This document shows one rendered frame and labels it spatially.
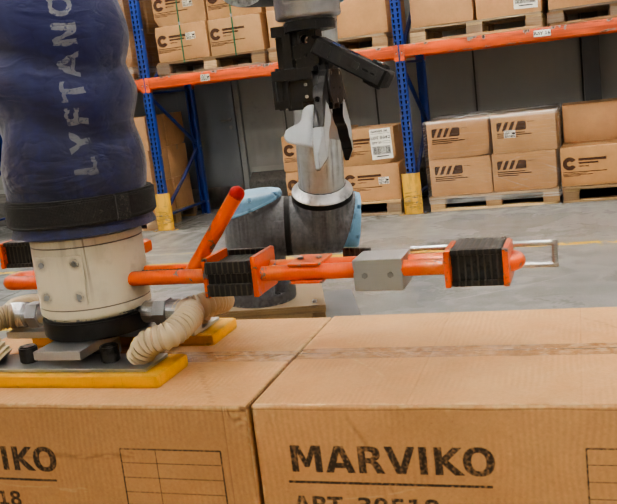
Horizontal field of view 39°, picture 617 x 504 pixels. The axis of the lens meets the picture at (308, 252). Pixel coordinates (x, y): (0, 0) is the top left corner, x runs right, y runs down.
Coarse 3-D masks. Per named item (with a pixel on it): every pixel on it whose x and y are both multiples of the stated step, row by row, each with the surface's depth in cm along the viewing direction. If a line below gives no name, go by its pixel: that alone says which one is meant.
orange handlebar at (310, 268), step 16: (144, 240) 160; (304, 256) 126; (320, 256) 123; (352, 256) 124; (416, 256) 121; (432, 256) 120; (512, 256) 113; (32, 272) 141; (144, 272) 130; (160, 272) 129; (176, 272) 128; (192, 272) 127; (272, 272) 123; (288, 272) 122; (304, 272) 122; (320, 272) 121; (336, 272) 120; (352, 272) 119; (416, 272) 117; (432, 272) 116; (16, 288) 137; (32, 288) 136
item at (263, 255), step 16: (208, 256) 126; (224, 256) 131; (240, 256) 130; (256, 256) 123; (272, 256) 129; (208, 272) 124; (224, 272) 123; (240, 272) 123; (256, 272) 123; (208, 288) 125; (224, 288) 124; (240, 288) 123; (256, 288) 123
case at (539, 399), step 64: (384, 320) 140; (448, 320) 136; (512, 320) 132; (576, 320) 128; (320, 384) 114; (384, 384) 111; (448, 384) 108; (512, 384) 106; (576, 384) 103; (320, 448) 108; (384, 448) 105; (448, 448) 103; (512, 448) 100; (576, 448) 98
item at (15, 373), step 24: (24, 360) 130; (48, 360) 131; (72, 360) 129; (96, 360) 128; (120, 360) 127; (168, 360) 126; (0, 384) 128; (24, 384) 126; (48, 384) 125; (72, 384) 124; (96, 384) 122; (120, 384) 121; (144, 384) 120
